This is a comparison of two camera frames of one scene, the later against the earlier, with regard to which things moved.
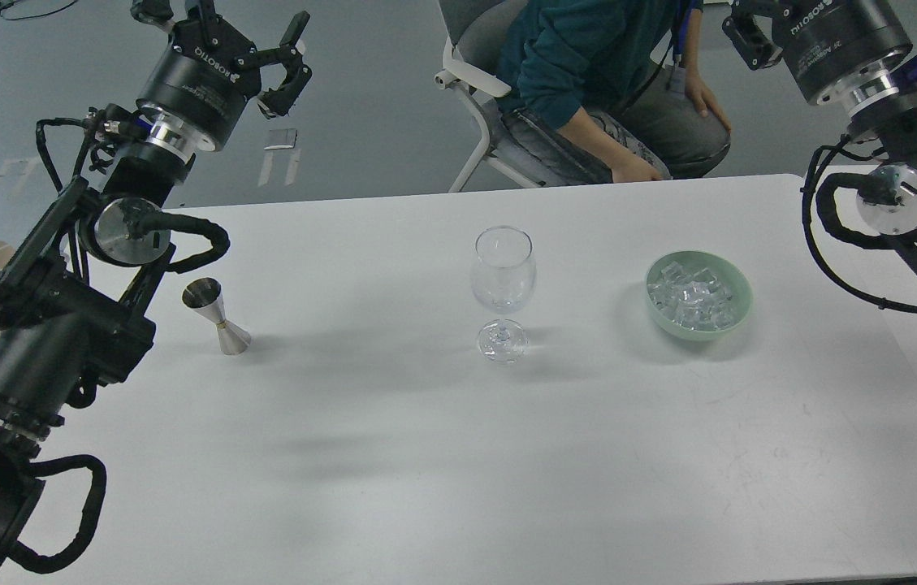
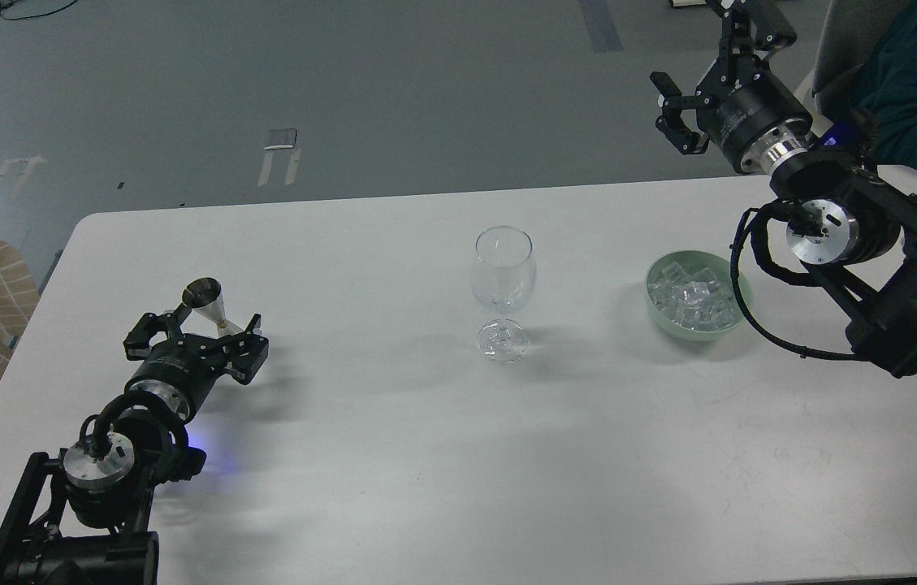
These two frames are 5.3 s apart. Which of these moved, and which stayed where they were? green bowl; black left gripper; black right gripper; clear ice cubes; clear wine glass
Moved: black right gripper; black left gripper
Stayed: clear wine glass; clear ice cubes; green bowl
